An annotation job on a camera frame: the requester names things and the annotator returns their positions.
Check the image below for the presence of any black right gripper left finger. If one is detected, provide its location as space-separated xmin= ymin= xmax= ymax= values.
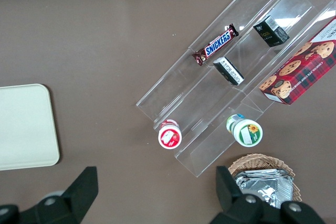
xmin=0 ymin=166 xmax=99 ymax=224

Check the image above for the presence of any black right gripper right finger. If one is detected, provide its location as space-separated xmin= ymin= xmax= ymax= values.
xmin=209 ymin=165 xmax=328 ymax=224

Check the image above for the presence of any light wicker basket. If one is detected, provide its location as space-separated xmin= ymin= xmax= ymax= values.
xmin=227 ymin=153 xmax=302 ymax=204

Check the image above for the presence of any beige plastic tray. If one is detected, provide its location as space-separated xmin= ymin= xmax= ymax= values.
xmin=0 ymin=83 xmax=60 ymax=172

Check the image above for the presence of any silver foil container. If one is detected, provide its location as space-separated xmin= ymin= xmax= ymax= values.
xmin=230 ymin=168 xmax=294 ymax=210

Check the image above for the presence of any green sunflower yogurt cup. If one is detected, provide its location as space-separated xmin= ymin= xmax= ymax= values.
xmin=226 ymin=113 xmax=264 ymax=147

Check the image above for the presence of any red strawberry yogurt cup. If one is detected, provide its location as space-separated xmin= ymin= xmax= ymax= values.
xmin=157 ymin=119 xmax=183 ymax=150

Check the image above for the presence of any clear acrylic stepped shelf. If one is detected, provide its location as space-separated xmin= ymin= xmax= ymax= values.
xmin=135 ymin=0 xmax=336 ymax=178

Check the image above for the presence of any small black carton box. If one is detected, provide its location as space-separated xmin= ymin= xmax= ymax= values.
xmin=252 ymin=15 xmax=290 ymax=48
xmin=212 ymin=57 xmax=245 ymax=87

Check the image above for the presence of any red tartan cookie box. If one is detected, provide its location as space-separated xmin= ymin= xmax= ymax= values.
xmin=258 ymin=16 xmax=336 ymax=106

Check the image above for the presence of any Snickers chocolate bar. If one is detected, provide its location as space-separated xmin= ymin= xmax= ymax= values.
xmin=192 ymin=23 xmax=240 ymax=67

